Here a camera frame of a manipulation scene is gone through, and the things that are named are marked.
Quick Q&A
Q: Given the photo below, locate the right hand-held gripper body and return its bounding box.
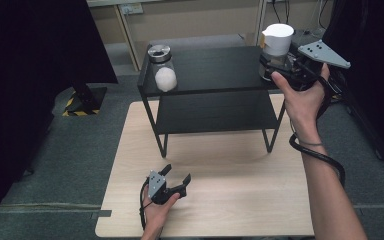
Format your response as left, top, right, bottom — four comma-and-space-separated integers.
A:
279, 39, 352, 92

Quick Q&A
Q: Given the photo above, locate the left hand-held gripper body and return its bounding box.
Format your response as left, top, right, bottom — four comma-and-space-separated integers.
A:
147, 169, 188, 206

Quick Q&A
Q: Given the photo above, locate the glass jar with white lid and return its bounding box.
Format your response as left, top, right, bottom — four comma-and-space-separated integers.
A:
258, 22, 295, 82

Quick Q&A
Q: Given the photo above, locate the black two-tier shelf rack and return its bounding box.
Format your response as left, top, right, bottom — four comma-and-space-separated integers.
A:
137, 34, 298, 159

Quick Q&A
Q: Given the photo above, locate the glass jar with silver lid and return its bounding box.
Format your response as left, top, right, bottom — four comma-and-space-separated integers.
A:
146, 43, 179, 93

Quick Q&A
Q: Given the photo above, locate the person's left hand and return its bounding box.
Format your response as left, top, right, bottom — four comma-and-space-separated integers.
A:
142, 191, 181, 233

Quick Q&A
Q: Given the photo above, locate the person's right hand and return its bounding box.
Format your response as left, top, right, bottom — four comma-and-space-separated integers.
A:
270, 63, 331, 135

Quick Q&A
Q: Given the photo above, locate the black stand with hazard tape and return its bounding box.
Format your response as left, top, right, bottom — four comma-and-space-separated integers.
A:
62, 79, 109, 118
319, 0, 351, 104

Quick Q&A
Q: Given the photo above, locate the thin black wristband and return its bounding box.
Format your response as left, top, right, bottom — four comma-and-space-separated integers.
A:
296, 139, 325, 148

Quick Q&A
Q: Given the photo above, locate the black curtain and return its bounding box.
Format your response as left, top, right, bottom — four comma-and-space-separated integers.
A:
326, 0, 384, 168
0, 0, 120, 233

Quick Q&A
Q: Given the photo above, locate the left hand-held gripper cable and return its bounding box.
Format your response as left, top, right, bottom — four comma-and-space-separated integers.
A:
138, 177, 152, 232

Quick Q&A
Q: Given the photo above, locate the hand-held gripper cable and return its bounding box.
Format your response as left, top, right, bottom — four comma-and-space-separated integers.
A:
138, 177, 152, 232
288, 75, 347, 189

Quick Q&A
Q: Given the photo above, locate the bundle of black floor cables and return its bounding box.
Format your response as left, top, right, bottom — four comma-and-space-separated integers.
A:
266, 0, 334, 34

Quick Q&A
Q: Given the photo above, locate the right hand-held gripper cable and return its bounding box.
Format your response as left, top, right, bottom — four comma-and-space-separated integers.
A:
288, 75, 347, 189

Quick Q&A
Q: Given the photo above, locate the beige cabinet frame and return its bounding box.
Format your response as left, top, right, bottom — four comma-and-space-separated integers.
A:
87, 0, 268, 72

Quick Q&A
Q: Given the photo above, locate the white wall socket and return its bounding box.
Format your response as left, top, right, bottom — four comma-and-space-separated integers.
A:
119, 2, 145, 16

